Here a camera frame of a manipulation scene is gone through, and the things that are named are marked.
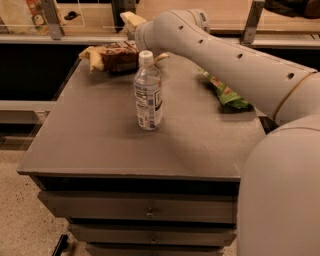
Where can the brown chip bag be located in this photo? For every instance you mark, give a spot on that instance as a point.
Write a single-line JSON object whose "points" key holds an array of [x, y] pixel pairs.
{"points": [[114, 57]]}

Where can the top drawer with knob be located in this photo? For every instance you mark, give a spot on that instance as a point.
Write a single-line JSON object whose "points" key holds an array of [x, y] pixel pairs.
{"points": [[140, 206]]}

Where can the clear plastic water bottle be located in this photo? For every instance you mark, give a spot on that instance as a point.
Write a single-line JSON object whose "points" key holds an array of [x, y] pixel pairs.
{"points": [[148, 92]]}

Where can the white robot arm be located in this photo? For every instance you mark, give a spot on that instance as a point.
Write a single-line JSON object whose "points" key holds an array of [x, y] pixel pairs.
{"points": [[279, 196]]}

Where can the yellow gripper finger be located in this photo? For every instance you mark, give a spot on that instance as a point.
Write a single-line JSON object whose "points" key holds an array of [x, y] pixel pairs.
{"points": [[131, 19]]}

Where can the snack package behind glass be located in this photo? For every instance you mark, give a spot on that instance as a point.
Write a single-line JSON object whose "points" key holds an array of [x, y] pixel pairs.
{"points": [[45, 15]]}

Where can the middle drawer with knob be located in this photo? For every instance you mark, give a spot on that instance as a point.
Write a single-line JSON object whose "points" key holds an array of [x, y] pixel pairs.
{"points": [[153, 235]]}

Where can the grey drawer cabinet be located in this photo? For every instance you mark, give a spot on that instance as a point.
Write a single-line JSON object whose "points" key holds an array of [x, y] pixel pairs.
{"points": [[91, 141]]}

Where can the green rice chip bag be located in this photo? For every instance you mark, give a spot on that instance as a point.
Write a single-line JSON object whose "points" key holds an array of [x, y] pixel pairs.
{"points": [[225, 95]]}

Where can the drawer with knob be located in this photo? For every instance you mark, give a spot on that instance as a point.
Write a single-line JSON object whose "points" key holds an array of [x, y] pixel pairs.
{"points": [[140, 206], [153, 235]]}

